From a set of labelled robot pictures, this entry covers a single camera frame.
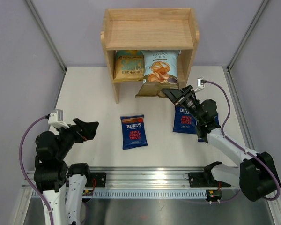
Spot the light blue cassava chips bag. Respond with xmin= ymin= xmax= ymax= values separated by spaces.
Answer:
xmin=135 ymin=50 xmax=180 ymax=98

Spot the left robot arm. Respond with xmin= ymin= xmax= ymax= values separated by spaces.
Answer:
xmin=34 ymin=117 xmax=99 ymax=225

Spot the left aluminium frame post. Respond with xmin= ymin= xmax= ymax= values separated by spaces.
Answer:
xmin=24 ymin=0 xmax=67 ymax=75

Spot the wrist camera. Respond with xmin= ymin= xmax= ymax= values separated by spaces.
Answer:
xmin=48 ymin=109 xmax=70 ymax=129
xmin=194 ymin=78 xmax=206 ymax=93

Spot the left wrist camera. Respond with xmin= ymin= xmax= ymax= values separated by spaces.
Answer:
xmin=48 ymin=109 xmax=70 ymax=129

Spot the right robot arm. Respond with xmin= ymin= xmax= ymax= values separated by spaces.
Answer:
xmin=162 ymin=85 xmax=281 ymax=202

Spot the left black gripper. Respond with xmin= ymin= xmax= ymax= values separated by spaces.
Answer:
xmin=55 ymin=118 xmax=98 ymax=160

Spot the right aluminium frame post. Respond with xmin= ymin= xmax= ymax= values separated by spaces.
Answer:
xmin=227 ymin=0 xmax=271 ymax=73

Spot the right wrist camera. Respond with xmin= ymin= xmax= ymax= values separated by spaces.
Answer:
xmin=194 ymin=78 xmax=206 ymax=93

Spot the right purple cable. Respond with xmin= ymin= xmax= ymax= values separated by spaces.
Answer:
xmin=205 ymin=80 xmax=281 ymax=203

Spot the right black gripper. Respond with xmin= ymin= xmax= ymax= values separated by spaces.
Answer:
xmin=162 ymin=85 xmax=203 ymax=123

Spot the tan kettle chips bag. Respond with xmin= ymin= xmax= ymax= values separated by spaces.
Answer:
xmin=113 ymin=50 xmax=144 ymax=83

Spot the white slotted cable duct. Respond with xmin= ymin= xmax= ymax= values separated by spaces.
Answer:
xmin=82 ymin=189 xmax=207 ymax=199

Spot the blue burts chips bag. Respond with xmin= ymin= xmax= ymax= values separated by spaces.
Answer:
xmin=197 ymin=114 xmax=220 ymax=143
xmin=173 ymin=106 xmax=196 ymax=134
xmin=120 ymin=114 xmax=148 ymax=150

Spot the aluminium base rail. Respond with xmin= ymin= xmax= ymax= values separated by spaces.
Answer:
xmin=22 ymin=166 xmax=242 ymax=191

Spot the aluminium frame post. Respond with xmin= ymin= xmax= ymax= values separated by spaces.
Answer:
xmin=24 ymin=0 xmax=67 ymax=75
xmin=227 ymin=0 xmax=271 ymax=73

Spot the wooden two-tier shelf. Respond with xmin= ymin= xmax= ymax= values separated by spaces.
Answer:
xmin=100 ymin=7 xmax=200 ymax=105

